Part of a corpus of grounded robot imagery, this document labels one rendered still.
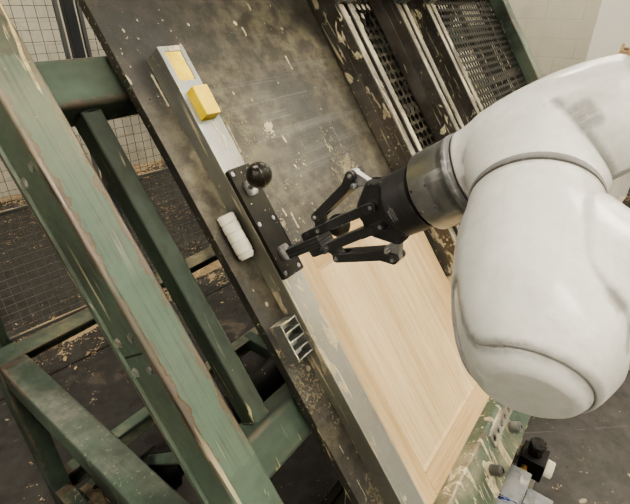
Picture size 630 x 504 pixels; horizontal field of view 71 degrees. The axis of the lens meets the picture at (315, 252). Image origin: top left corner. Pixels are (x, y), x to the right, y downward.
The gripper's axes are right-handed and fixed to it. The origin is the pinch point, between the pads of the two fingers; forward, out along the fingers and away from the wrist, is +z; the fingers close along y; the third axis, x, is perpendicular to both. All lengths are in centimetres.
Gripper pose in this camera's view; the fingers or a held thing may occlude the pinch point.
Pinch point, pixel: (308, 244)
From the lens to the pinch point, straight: 63.1
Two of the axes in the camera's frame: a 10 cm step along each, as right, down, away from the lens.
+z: -6.5, 2.7, 7.1
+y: 4.6, 8.8, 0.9
